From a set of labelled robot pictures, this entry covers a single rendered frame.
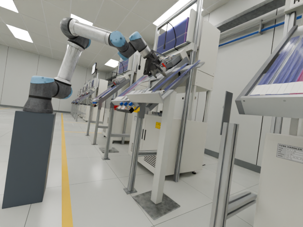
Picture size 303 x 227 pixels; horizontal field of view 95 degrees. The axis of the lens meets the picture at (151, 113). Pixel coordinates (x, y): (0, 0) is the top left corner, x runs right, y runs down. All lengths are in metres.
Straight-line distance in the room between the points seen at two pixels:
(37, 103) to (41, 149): 0.28
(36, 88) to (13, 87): 8.95
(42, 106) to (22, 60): 9.12
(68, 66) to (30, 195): 0.85
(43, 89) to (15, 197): 0.64
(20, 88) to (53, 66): 1.96
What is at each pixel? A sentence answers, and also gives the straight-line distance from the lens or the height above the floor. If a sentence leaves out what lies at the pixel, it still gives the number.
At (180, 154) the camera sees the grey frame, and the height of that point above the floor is 0.27.
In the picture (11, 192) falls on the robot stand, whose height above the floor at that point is 0.08.
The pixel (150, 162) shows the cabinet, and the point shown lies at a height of 0.14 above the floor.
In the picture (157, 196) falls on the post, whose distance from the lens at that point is 1.13.
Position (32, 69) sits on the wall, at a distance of 10.03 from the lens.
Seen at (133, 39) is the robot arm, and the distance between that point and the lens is 1.01.
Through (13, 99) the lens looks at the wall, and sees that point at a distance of 10.03.
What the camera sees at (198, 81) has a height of 1.05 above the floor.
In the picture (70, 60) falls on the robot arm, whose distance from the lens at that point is 1.20.
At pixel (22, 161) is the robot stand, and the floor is 0.26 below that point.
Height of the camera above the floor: 0.63
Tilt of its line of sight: level
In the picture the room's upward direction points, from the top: 8 degrees clockwise
